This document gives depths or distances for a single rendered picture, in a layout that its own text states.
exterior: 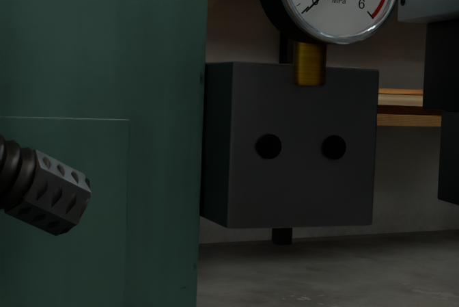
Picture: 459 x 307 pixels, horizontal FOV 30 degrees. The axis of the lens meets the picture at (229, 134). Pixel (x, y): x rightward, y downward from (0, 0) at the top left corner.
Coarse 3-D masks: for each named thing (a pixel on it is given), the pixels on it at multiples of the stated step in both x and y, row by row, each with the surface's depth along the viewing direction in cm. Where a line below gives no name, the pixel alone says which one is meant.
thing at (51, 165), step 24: (0, 144) 30; (0, 168) 30; (24, 168) 31; (48, 168) 31; (72, 168) 33; (0, 192) 30; (24, 192) 31; (48, 192) 31; (72, 192) 32; (24, 216) 31; (48, 216) 31; (72, 216) 32
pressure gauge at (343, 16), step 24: (264, 0) 40; (288, 0) 38; (312, 0) 38; (336, 0) 39; (360, 0) 39; (384, 0) 40; (288, 24) 39; (312, 24) 39; (336, 24) 39; (360, 24) 39; (384, 24) 40; (312, 48) 41; (312, 72) 41
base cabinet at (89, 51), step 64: (0, 0) 40; (64, 0) 41; (128, 0) 42; (192, 0) 43; (0, 64) 40; (64, 64) 41; (128, 64) 42; (192, 64) 43; (0, 128) 40; (64, 128) 41; (128, 128) 42; (192, 128) 43; (128, 192) 42; (192, 192) 44; (0, 256) 40; (64, 256) 41; (128, 256) 43; (192, 256) 44
